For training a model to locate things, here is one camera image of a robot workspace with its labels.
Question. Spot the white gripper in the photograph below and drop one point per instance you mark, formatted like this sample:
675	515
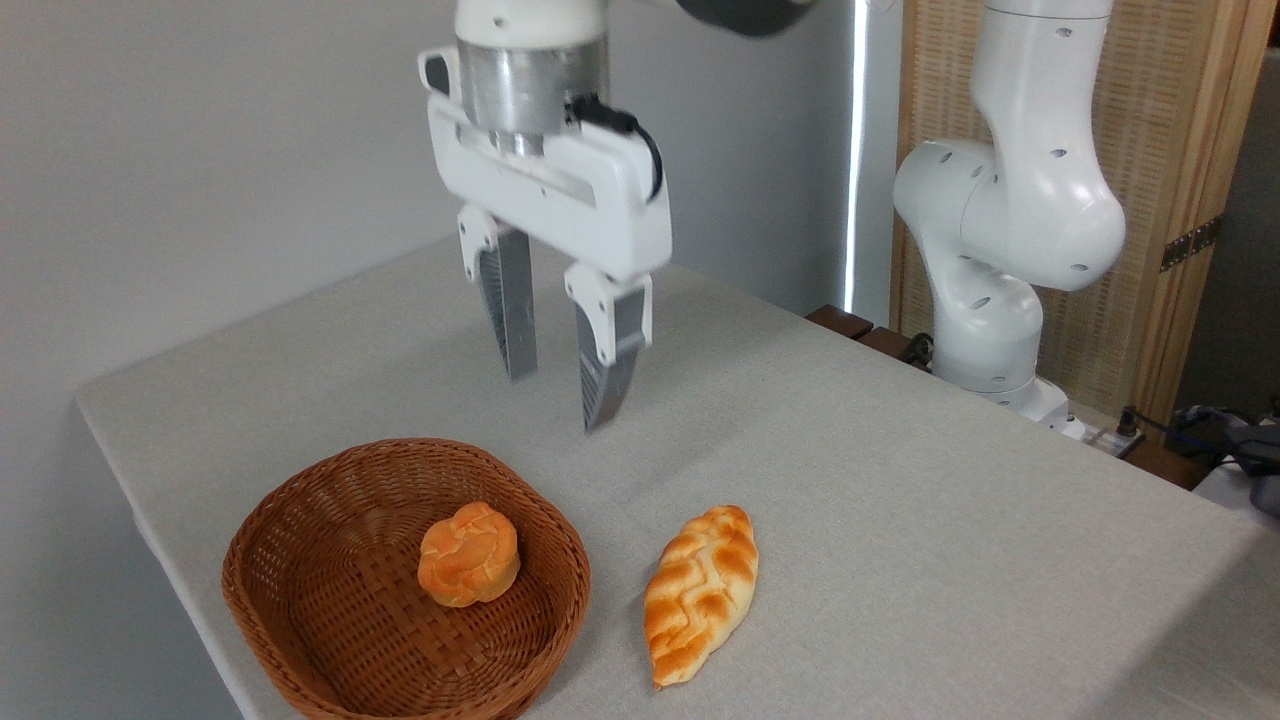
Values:
590	205

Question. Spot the long braided bread loaf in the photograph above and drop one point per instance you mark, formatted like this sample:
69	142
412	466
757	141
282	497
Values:
700	595

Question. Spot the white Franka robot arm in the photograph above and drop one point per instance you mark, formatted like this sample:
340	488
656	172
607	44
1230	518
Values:
1030	200

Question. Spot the round orange bread roll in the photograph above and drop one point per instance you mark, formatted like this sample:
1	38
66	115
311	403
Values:
468	555

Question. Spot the brown woven wicker basket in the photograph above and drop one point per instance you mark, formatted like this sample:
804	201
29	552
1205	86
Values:
330	580

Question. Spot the brown wooden block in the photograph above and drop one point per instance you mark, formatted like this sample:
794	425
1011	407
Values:
888	345
838	321

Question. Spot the grey tablecloth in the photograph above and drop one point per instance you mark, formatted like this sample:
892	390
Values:
850	500

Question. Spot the metal screen hinge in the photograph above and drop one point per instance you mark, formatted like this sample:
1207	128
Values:
1190	243

